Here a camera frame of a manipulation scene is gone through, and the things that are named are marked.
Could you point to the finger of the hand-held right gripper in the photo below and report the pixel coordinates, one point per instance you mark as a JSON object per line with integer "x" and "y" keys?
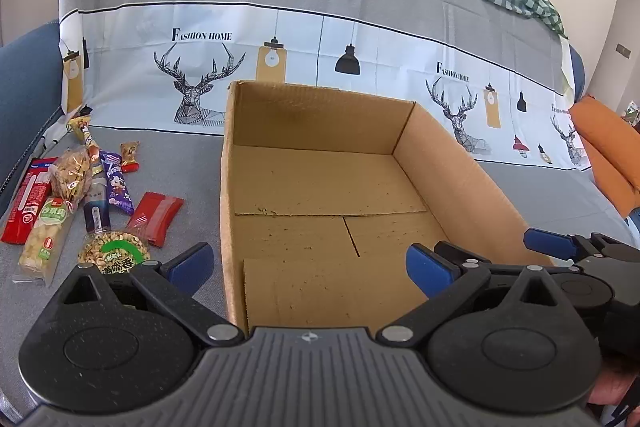
{"x": 500, "y": 263}
{"x": 547, "y": 242}

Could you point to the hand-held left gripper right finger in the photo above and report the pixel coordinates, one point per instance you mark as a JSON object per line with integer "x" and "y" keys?
{"x": 430, "y": 271}

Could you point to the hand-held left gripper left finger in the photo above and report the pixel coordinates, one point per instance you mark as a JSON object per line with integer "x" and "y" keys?
{"x": 192, "y": 264}

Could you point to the square red snack packet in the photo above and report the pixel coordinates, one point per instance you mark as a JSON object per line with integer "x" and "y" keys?
{"x": 152, "y": 219}

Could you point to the green label peanut packet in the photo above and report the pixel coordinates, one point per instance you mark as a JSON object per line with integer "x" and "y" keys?
{"x": 112, "y": 247}

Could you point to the purple snack packet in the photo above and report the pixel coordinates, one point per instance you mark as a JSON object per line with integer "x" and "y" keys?
{"x": 117, "y": 189}

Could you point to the dark blue snack packet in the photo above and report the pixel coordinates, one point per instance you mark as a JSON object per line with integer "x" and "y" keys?
{"x": 97, "y": 212}

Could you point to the small red yellow candy packet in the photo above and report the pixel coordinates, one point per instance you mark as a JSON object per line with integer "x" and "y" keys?
{"x": 130, "y": 154}

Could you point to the brown cardboard box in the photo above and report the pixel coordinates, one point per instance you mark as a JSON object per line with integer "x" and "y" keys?
{"x": 310, "y": 187}

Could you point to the clear biscuit stick bag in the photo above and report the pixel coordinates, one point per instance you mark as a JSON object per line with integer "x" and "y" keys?
{"x": 70, "y": 179}

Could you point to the clear pack of white puffs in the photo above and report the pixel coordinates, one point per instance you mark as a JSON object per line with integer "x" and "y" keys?
{"x": 42, "y": 247}

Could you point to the yellow snack packet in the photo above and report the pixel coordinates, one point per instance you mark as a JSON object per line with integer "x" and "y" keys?
{"x": 82, "y": 134}

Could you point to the long red snack packet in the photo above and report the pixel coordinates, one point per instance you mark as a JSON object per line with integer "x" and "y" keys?
{"x": 22, "y": 207}

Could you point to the person's right hand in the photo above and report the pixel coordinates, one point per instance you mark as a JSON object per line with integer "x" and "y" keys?
{"x": 615, "y": 382}

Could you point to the orange cushion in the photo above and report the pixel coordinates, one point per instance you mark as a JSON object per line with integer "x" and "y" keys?
{"x": 607, "y": 122}
{"x": 607, "y": 179}

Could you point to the cluttered background shelf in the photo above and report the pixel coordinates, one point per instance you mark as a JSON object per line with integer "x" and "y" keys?
{"x": 632, "y": 114}

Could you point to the wall switch plate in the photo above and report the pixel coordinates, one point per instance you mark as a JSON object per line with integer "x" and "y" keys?
{"x": 623, "y": 50}

